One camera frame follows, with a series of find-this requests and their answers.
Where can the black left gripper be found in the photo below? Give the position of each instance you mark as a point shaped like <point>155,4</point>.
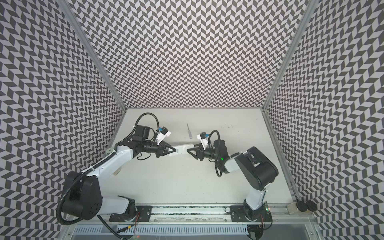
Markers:
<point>164,144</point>

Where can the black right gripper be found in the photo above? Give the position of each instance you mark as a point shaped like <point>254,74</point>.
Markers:
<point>201,153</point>

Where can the clear handle screwdriver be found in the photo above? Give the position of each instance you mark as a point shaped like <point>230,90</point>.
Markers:
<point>189,132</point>

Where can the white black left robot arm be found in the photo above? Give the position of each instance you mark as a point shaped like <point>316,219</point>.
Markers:
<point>82,197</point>

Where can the small bottle black cap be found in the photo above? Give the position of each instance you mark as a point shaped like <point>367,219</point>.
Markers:
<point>117,172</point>

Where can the clear glass jar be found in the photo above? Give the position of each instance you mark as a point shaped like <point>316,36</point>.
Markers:
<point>109,151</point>

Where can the black round knob pair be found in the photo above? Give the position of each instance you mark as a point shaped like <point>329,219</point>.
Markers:
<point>308,206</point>

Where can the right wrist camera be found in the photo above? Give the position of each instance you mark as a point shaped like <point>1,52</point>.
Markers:
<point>203,138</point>

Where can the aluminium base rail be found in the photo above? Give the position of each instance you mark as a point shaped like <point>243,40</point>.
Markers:
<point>272,215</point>

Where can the aluminium corner post left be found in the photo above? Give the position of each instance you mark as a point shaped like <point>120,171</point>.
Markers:
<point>69,15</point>

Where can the aluminium corner post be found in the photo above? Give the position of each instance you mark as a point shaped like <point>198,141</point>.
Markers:
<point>69,15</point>
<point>311,7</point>

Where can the aluminium corner post right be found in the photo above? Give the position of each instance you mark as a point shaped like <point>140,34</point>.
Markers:
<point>311,7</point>

